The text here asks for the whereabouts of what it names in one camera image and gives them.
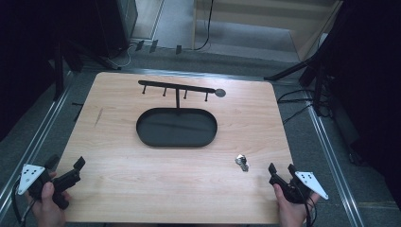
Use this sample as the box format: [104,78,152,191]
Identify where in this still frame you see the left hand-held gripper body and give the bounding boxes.
[17,164,81,211]

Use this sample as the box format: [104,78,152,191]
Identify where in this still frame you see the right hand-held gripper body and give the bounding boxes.
[269,170,329,204]

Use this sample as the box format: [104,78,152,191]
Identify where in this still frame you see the silver bunch of keys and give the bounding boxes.
[235,153,251,173]

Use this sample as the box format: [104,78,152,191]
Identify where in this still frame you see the black key rack with tray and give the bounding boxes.
[135,79,227,148]

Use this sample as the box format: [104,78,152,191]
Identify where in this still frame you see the person's right hand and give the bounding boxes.
[272,183,322,227]

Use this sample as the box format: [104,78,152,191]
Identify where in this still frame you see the person's left hand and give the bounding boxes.
[25,171,72,227]

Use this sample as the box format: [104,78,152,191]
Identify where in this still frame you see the black metal stand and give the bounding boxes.
[52,37,123,102]
[263,31,340,117]

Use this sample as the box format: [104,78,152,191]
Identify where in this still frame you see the dark curtain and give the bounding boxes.
[324,0,401,211]
[0,0,98,143]

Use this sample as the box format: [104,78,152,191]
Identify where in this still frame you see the dark cabinet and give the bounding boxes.
[94,0,139,59]

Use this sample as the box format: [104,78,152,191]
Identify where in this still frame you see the light wooden shelf unit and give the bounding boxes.
[191,0,344,62]

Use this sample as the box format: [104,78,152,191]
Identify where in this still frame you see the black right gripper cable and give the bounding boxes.
[297,183,318,227]

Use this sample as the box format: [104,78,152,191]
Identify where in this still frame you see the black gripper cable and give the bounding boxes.
[10,179,36,227]
[297,183,318,227]

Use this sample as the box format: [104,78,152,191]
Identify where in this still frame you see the metal floor rail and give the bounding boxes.
[0,70,74,218]
[302,91,367,227]

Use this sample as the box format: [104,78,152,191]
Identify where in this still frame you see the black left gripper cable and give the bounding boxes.
[10,179,36,227]

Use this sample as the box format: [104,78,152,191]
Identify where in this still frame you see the black floor cables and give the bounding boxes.
[276,89,334,126]

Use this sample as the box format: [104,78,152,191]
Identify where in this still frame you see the white floor cable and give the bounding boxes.
[106,43,137,69]

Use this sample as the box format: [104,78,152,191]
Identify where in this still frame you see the black hanging cable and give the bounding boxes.
[193,0,216,52]

